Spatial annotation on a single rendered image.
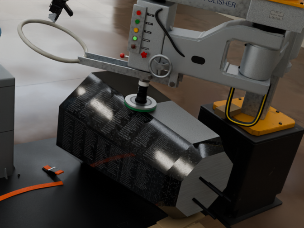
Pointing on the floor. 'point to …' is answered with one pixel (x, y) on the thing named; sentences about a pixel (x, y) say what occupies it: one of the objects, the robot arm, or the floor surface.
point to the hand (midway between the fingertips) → (53, 22)
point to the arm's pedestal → (7, 122)
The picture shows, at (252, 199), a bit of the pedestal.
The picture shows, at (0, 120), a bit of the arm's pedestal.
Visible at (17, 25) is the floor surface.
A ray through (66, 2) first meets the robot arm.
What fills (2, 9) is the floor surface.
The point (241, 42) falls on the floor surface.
